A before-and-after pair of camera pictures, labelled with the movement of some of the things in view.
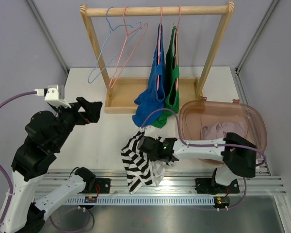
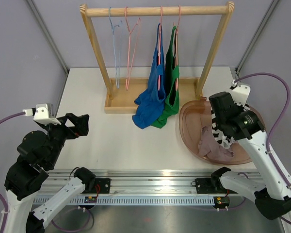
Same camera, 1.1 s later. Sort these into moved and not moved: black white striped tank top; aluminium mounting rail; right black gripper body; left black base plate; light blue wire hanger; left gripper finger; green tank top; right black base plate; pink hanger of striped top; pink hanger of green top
Moved: black white striped tank top; pink hanger of striped top; left gripper finger; right black gripper body; light blue wire hanger
Not moved: right black base plate; left black base plate; aluminium mounting rail; pink hanger of green top; green tank top
